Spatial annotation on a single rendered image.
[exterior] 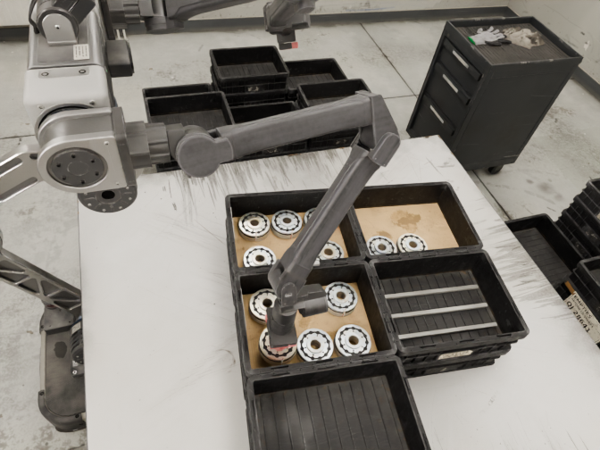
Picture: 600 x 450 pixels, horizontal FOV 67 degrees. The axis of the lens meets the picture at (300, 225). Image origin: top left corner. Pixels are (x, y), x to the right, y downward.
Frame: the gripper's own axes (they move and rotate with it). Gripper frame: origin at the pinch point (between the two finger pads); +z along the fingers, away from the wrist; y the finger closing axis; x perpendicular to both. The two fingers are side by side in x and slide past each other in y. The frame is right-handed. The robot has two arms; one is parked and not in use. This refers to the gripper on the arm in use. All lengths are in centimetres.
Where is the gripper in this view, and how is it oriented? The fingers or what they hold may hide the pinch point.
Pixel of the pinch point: (278, 340)
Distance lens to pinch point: 123.2
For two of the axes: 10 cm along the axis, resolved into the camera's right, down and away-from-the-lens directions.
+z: -1.3, 6.2, 7.8
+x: -9.7, 0.7, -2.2
